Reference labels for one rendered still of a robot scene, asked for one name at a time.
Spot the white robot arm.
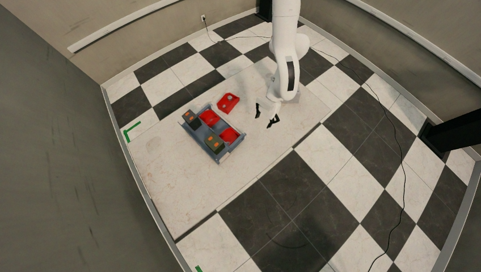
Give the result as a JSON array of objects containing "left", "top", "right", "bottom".
[{"left": 256, "top": 0, "right": 310, "bottom": 112}]

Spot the red bin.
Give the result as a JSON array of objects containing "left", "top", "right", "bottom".
[
  {"left": 217, "top": 92, "right": 240, "bottom": 114},
  {"left": 219, "top": 127, "right": 240, "bottom": 145},
  {"left": 199, "top": 110, "right": 220, "bottom": 128}
]

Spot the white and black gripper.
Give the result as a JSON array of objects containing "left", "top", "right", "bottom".
[{"left": 255, "top": 101, "right": 281, "bottom": 128}]

